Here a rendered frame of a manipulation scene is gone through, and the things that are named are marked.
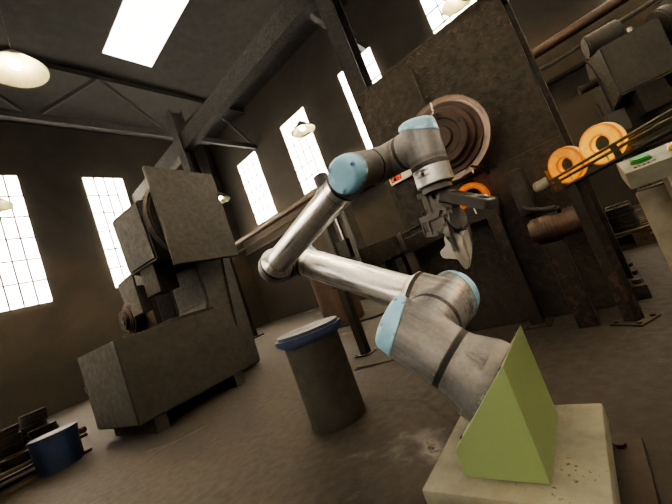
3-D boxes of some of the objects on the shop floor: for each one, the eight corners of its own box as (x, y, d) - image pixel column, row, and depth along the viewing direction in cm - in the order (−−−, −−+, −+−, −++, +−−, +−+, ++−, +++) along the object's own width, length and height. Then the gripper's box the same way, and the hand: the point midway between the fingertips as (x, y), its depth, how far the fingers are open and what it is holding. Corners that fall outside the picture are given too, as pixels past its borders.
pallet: (502, 281, 326) (485, 241, 330) (518, 266, 388) (504, 231, 392) (663, 240, 249) (639, 188, 253) (651, 229, 311) (631, 187, 315)
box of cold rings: (208, 386, 356) (186, 317, 363) (255, 376, 310) (229, 298, 317) (100, 443, 271) (74, 353, 278) (143, 443, 225) (110, 334, 232)
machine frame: (468, 306, 272) (392, 118, 287) (634, 268, 206) (524, 26, 221) (438, 337, 214) (345, 100, 230) (654, 299, 148) (503, -31, 164)
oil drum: (343, 319, 508) (323, 265, 516) (373, 310, 471) (351, 253, 479) (318, 332, 461) (297, 273, 469) (350, 324, 425) (326, 260, 432)
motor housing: (571, 322, 157) (527, 220, 162) (629, 312, 144) (579, 201, 149) (571, 331, 147) (524, 222, 152) (633, 322, 134) (579, 202, 138)
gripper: (430, 191, 86) (454, 268, 85) (409, 194, 81) (434, 277, 80) (458, 179, 79) (485, 262, 79) (437, 181, 74) (465, 271, 73)
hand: (468, 262), depth 77 cm, fingers closed
